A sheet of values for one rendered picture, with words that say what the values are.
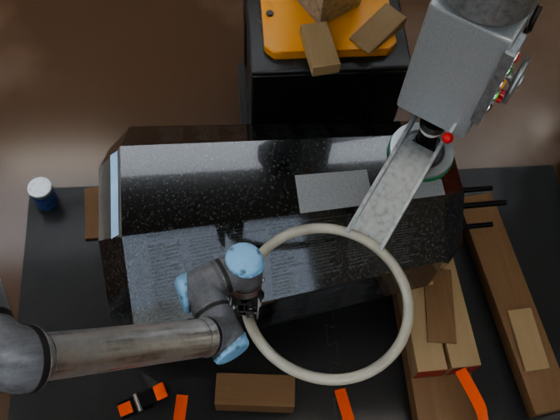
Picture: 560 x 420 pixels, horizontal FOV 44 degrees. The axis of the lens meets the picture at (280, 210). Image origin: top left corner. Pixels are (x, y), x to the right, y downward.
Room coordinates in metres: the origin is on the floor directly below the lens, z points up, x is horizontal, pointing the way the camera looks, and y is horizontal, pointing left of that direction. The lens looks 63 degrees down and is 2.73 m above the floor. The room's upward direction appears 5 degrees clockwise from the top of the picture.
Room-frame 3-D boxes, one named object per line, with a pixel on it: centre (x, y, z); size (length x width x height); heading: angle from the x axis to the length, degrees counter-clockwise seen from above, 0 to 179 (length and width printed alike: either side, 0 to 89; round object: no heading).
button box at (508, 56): (1.12, -0.52, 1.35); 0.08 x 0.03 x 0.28; 153
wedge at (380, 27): (1.76, -0.30, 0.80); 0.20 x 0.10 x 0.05; 140
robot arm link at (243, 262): (0.62, 0.08, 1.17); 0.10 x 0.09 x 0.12; 122
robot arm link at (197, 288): (0.55, 0.16, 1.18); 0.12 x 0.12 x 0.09; 32
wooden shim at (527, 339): (0.86, -1.03, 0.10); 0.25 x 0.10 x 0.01; 13
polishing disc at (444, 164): (1.24, -0.45, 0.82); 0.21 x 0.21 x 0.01
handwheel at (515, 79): (1.29, -0.61, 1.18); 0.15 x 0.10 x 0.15; 153
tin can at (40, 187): (1.31, 1.03, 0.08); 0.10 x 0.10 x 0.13
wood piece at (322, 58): (1.64, -0.09, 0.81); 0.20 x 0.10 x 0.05; 17
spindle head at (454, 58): (1.31, -0.48, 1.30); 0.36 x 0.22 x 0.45; 153
